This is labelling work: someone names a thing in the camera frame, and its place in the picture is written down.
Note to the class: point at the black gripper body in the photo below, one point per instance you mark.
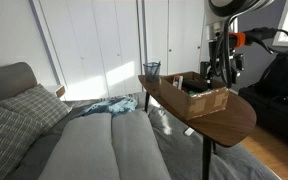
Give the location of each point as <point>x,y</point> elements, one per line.
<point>216,66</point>

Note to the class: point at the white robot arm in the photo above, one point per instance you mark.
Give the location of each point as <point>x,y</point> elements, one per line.
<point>219,14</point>

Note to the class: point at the cardboard box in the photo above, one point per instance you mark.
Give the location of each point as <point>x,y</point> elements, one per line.
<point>194,103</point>

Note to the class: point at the black bag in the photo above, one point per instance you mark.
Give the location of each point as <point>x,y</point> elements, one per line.
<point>274,80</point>

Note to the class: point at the wooden coffee table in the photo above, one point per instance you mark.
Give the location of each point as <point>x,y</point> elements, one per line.
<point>227,127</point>

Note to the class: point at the clear pen cup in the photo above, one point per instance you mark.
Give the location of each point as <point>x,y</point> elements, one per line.
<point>151,71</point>

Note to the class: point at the small white tag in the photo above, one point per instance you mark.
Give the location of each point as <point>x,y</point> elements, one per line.
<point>188,131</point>

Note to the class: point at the light blue cloth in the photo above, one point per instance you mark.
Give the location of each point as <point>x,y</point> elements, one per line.
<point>115,107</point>

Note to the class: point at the grey sofa bed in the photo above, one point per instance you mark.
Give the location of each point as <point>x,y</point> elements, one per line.
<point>94,147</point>

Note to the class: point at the white closet doors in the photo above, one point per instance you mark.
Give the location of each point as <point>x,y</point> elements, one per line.
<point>98,47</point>

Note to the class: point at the small wooden side table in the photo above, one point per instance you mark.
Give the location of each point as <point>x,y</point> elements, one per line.
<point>57,90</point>

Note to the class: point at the grey checked pillow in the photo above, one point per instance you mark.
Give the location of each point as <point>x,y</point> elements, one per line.
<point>39,104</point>

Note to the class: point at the grey striped pillow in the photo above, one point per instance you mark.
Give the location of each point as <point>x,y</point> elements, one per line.
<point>17,133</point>

